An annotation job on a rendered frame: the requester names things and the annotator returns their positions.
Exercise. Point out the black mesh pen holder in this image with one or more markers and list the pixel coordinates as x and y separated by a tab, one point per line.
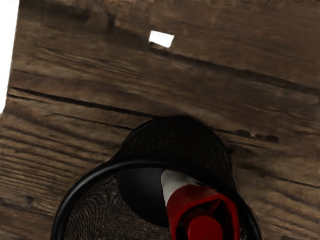
175	145

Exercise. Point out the white marker with red cap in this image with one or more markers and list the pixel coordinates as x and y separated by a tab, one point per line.
200	212

